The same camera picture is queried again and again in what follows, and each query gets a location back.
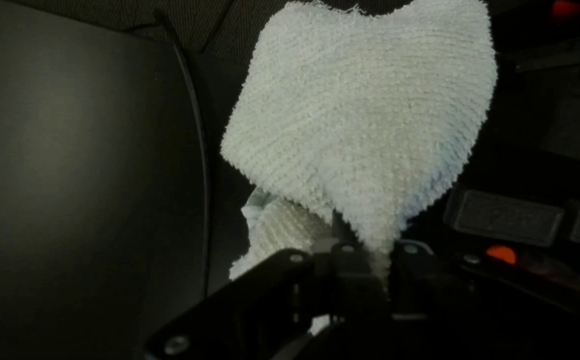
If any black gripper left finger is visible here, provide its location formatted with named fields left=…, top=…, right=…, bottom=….
left=144, top=250, right=333, bottom=360

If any white towel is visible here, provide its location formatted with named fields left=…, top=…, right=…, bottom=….
left=219, top=0, right=497, bottom=279

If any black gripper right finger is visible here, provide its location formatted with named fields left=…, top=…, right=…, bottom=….
left=390, top=240, right=580, bottom=360

